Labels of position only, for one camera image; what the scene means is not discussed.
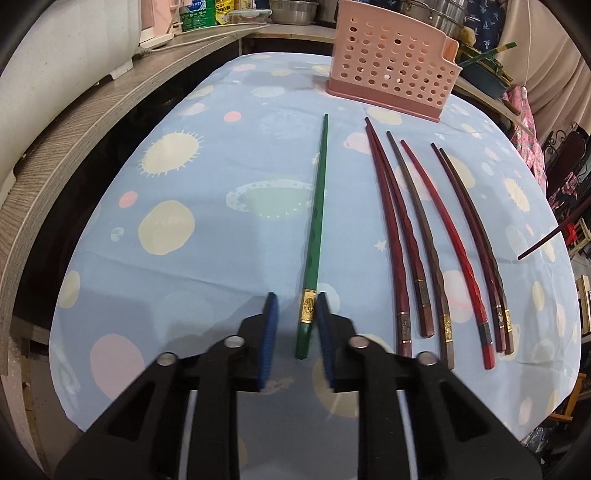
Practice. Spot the glass food container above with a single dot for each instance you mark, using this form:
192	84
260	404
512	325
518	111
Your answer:
249	16

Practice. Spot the white dish box blue lid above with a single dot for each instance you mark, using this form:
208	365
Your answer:
46	69

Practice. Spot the bright red chopstick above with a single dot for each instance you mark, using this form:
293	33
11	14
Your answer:
485	337

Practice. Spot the black metal chair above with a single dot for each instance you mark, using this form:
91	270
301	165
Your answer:
568	157

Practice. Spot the green chopstick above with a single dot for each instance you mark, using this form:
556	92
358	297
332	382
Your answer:
316	221

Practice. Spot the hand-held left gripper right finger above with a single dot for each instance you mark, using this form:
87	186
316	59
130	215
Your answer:
325	337

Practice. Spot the yellow snack packet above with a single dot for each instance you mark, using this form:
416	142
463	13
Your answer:
224	11

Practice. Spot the blue planet print tablecloth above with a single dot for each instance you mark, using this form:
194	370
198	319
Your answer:
207	258

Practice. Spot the steel steamer pot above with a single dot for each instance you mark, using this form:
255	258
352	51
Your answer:
438	14

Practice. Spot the pink perforated utensil holder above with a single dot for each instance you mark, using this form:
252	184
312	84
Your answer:
392	60

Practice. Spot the green plastic bottle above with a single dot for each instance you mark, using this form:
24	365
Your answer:
198	16

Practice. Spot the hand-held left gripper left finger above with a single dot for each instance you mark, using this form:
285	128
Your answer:
270	332

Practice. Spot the pink electric kettle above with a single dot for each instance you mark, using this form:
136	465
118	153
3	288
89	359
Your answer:
159	16

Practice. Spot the stacked blue and yellow bowls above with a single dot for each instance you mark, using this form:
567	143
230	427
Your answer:
480	78

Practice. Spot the pink floral cloth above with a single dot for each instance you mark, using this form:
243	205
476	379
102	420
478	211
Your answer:
526	138

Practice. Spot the small steel pot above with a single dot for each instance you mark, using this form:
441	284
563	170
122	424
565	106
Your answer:
295	11

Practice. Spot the grey wood-grain counter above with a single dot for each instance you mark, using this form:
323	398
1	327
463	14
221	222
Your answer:
69	138

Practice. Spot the navy printed cloth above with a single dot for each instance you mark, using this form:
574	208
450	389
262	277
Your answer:
489	18

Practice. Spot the beige curtain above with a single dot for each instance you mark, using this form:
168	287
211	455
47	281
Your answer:
545	55

